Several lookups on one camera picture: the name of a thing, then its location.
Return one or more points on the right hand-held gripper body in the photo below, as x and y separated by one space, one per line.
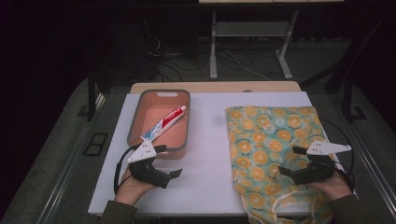
317 168

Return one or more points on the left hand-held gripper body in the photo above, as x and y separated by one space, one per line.
146 171

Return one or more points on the red and white toothpaste tube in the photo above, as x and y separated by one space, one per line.
169 118

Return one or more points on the orange basin with grey rim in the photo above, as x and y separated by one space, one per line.
162 116

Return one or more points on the orange-print cloth bag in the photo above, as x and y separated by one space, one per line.
264 140

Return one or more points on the person's left hand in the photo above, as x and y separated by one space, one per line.
130 189

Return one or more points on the person's right hand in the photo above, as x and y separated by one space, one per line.
334 188

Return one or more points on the white board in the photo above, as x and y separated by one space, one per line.
208 149

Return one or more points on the wooden table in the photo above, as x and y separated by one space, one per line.
218 86

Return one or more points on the black metal stand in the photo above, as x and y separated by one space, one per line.
91 93

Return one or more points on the black angled stand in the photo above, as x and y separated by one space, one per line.
348 68

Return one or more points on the black floor outlet frame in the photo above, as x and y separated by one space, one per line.
96 144

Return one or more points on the grey metal desk frame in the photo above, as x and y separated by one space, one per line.
249 29

